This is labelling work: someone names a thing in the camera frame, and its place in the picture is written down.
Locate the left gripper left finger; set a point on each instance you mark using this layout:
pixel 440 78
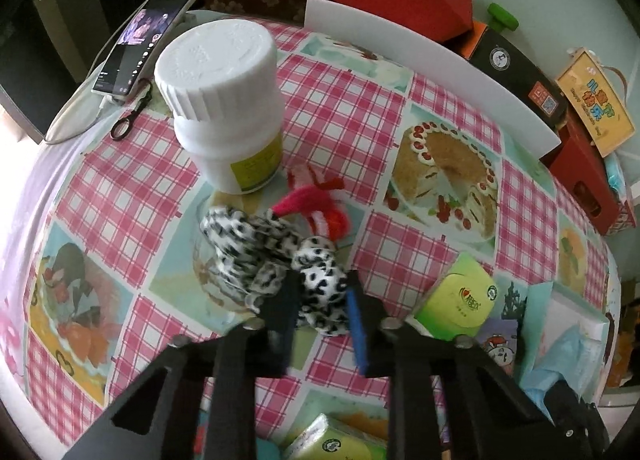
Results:
pixel 259 348

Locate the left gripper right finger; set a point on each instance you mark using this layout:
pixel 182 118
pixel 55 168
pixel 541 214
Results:
pixel 386 347

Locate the light blue face mask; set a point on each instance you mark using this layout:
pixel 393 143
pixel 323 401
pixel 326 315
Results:
pixel 573 357

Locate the green tissue pack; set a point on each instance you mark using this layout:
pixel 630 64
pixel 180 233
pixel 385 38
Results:
pixel 328 438
pixel 458 304

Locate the leopard print scrunchie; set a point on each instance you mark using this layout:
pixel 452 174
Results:
pixel 252 253

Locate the purple baby wipes pack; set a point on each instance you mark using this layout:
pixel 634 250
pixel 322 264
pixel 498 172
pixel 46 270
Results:
pixel 502 340

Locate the patterned picture tablecloth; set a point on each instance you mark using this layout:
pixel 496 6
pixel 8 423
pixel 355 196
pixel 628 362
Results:
pixel 376 169

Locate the blue wet wipes pack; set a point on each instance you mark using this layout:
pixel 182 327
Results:
pixel 615 177

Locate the white pill bottle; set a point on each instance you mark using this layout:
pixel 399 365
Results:
pixel 219 81

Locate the black long box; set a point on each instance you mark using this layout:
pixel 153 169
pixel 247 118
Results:
pixel 491 53

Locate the wooden picture gift box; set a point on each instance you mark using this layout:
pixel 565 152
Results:
pixel 598 95

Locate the white foam board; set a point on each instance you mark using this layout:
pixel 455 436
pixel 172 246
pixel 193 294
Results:
pixel 436 63

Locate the green dumbbell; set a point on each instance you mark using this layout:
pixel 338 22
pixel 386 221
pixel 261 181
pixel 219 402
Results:
pixel 500 19

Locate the smartphone on table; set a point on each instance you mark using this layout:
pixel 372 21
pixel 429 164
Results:
pixel 138 46

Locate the black monitor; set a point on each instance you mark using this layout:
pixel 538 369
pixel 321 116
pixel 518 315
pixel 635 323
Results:
pixel 47 48

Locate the red box with handle hole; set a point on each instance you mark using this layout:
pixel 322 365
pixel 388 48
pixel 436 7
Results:
pixel 580 169

